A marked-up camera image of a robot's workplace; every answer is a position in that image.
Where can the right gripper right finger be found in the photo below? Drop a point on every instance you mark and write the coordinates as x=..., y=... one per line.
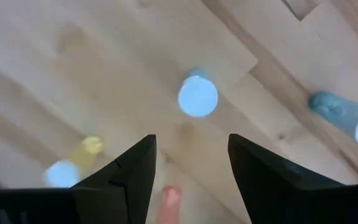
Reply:
x=275, y=193

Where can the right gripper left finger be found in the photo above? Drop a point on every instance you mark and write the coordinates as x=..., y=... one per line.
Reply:
x=126, y=193

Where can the salmon pink medicine bottle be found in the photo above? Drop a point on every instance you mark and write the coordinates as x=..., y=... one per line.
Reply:
x=169, y=205

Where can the yellow bottle with white pills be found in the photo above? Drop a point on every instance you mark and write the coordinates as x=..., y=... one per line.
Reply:
x=73, y=165

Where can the teal medicine bottle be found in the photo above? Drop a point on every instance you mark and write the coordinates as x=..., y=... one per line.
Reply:
x=337, y=112

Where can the blue medicine bottle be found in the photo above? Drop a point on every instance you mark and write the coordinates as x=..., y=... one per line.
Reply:
x=197, y=96

